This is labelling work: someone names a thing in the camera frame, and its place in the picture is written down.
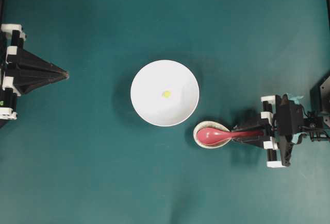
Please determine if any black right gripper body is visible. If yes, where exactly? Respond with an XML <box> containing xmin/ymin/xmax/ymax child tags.
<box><xmin>261</xmin><ymin>94</ymin><xmax>305</xmax><ymax>168</ymax></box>

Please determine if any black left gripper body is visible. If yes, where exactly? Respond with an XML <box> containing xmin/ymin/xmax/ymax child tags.
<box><xmin>1</xmin><ymin>24</ymin><xmax>26</xmax><ymax>127</ymax></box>

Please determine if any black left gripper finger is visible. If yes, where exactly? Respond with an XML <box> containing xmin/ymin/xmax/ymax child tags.
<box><xmin>3</xmin><ymin>74</ymin><xmax>69</xmax><ymax>96</ymax></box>
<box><xmin>6</xmin><ymin>46</ymin><xmax>69</xmax><ymax>76</ymax></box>

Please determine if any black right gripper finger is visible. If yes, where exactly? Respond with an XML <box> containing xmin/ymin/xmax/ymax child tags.
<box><xmin>233</xmin><ymin>111</ymin><xmax>273</xmax><ymax>131</ymax></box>
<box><xmin>232</xmin><ymin>130</ymin><xmax>278</xmax><ymax>149</ymax></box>

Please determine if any red plastic spoon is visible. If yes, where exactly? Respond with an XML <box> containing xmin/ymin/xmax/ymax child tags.
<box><xmin>196</xmin><ymin>128</ymin><xmax>264</xmax><ymax>145</ymax></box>

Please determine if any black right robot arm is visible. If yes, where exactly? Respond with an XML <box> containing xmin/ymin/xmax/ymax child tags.
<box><xmin>232</xmin><ymin>77</ymin><xmax>329</xmax><ymax>168</ymax></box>

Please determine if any speckled ceramic spoon rest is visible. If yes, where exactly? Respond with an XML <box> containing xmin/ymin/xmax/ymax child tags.
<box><xmin>193</xmin><ymin>121</ymin><xmax>230</xmax><ymax>149</ymax></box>

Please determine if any yellow hexagonal prism block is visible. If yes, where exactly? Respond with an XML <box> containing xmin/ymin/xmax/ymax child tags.
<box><xmin>162</xmin><ymin>91</ymin><xmax>171</xmax><ymax>98</ymax></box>

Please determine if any white round bowl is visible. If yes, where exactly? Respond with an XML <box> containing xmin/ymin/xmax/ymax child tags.
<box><xmin>130</xmin><ymin>60</ymin><xmax>200</xmax><ymax>127</ymax></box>

